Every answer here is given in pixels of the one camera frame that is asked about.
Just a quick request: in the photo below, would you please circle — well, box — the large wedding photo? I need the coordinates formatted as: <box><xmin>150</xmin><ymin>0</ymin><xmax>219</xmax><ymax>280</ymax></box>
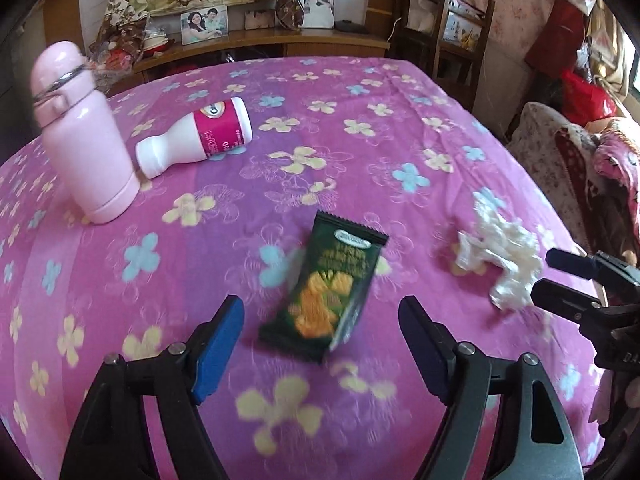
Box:
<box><xmin>302</xmin><ymin>0</ymin><xmax>336</xmax><ymax>30</ymax></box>

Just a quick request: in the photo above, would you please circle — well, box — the beige curtain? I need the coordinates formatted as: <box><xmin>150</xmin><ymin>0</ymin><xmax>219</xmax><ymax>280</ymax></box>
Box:
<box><xmin>580</xmin><ymin>0</ymin><xmax>633</xmax><ymax>101</ymax></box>

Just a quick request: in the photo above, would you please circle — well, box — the printed box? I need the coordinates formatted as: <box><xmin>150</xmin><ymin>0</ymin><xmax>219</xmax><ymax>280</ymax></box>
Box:
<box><xmin>445</xmin><ymin>10</ymin><xmax>488</xmax><ymax>53</ymax></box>

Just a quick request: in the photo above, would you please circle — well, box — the dark red garment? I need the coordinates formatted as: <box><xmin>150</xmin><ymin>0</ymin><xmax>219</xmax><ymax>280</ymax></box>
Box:
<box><xmin>525</xmin><ymin>0</ymin><xmax>586</xmax><ymax>68</ymax></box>

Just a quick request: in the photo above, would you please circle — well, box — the small brown photo frame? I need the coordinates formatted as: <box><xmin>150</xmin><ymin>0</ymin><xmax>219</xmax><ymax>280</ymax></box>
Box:
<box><xmin>245</xmin><ymin>8</ymin><xmax>276</xmax><ymax>31</ymax></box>

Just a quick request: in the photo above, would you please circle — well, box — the red plastic bag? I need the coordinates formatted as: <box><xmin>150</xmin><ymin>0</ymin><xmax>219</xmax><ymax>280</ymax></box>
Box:
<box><xmin>560</xmin><ymin>70</ymin><xmax>618</xmax><ymax>126</ymax></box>

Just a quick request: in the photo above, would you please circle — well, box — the framed couple photo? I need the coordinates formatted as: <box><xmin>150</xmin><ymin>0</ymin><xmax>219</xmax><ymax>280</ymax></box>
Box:
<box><xmin>180</xmin><ymin>5</ymin><xmax>230</xmax><ymax>46</ymax></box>

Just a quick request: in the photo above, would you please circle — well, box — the dark green snack packet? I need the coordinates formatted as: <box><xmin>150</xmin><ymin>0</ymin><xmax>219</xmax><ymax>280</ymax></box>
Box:
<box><xmin>258</xmin><ymin>197</ymin><xmax>390</xmax><ymax>363</ymax></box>

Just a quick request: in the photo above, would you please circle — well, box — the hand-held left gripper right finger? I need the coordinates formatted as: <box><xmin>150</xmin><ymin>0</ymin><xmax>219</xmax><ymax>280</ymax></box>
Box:
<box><xmin>398</xmin><ymin>296</ymin><xmax>586</xmax><ymax>480</ymax></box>

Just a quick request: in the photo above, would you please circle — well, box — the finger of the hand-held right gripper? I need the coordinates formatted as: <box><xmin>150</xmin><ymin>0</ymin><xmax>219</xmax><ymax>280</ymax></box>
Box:
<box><xmin>545</xmin><ymin>247</ymin><xmax>640</xmax><ymax>292</ymax></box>
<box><xmin>530</xmin><ymin>280</ymin><xmax>608</xmax><ymax>332</ymax></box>

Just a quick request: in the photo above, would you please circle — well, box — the sofa with floral cover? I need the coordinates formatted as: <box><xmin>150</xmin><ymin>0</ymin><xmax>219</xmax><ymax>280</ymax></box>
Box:
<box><xmin>505</xmin><ymin>102</ymin><xmax>640</xmax><ymax>271</ymax></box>

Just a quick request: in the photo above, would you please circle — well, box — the dark wooden chair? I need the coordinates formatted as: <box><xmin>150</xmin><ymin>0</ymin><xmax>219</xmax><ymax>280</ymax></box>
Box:
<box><xmin>392</xmin><ymin>0</ymin><xmax>496</xmax><ymax>111</ymax></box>

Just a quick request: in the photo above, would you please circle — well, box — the pink patterned blanket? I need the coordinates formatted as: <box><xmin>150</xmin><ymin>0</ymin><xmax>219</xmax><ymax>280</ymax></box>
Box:
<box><xmin>592</xmin><ymin>117</ymin><xmax>640</xmax><ymax>241</ymax></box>

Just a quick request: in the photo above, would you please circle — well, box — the purple floral bed sheet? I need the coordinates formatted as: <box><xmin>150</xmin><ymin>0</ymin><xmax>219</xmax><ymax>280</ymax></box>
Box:
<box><xmin>0</xmin><ymin>55</ymin><xmax>616</xmax><ymax>480</ymax></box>

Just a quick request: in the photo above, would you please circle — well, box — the clear plastic bag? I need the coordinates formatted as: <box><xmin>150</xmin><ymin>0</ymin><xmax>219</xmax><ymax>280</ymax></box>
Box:
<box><xmin>87</xmin><ymin>25</ymin><xmax>171</xmax><ymax>93</ymax></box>

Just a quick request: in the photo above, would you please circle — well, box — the white tissue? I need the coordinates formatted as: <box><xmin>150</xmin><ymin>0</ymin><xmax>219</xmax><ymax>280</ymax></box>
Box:
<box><xmin>456</xmin><ymin>192</ymin><xmax>545</xmax><ymax>311</ymax></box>

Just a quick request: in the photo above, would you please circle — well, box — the pink thermos bottle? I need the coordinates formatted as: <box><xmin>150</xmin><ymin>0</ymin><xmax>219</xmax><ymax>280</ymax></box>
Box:
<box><xmin>29</xmin><ymin>41</ymin><xmax>141</xmax><ymax>225</ymax></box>

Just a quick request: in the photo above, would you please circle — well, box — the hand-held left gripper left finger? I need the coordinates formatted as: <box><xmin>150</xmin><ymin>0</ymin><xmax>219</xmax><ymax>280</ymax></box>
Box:
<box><xmin>59</xmin><ymin>295</ymin><xmax>246</xmax><ymax>480</ymax></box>

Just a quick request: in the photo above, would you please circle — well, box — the wooden headboard shelf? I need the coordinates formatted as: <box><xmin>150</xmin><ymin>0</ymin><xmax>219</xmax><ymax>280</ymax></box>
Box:
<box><xmin>125</xmin><ymin>27</ymin><xmax>391</xmax><ymax>86</ymax></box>

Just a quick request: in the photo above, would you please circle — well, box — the white bottle with pink label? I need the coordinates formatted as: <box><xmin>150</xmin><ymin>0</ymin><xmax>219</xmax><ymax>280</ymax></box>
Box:
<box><xmin>135</xmin><ymin>97</ymin><xmax>253</xmax><ymax>180</ymax></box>

